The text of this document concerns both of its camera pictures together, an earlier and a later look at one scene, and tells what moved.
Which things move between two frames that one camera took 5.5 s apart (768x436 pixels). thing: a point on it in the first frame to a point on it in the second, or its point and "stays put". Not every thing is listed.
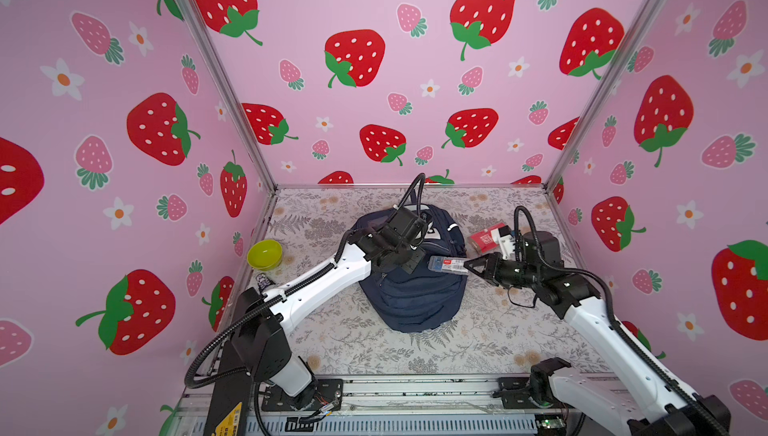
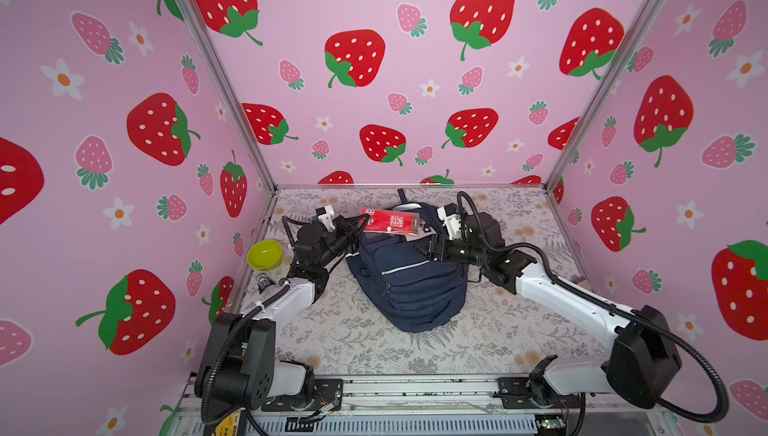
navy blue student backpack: x=419 y=300 stays put
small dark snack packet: x=263 y=281 stays put
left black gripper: x=417 y=255 to x=350 y=238
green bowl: x=265 y=254 stays put
